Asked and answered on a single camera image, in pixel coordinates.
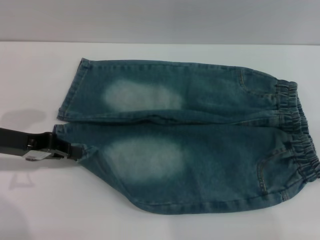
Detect blue faded denim shorts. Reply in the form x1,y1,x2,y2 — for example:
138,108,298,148
53,57,320,210

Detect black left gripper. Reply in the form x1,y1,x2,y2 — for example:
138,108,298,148
0,127,84,162

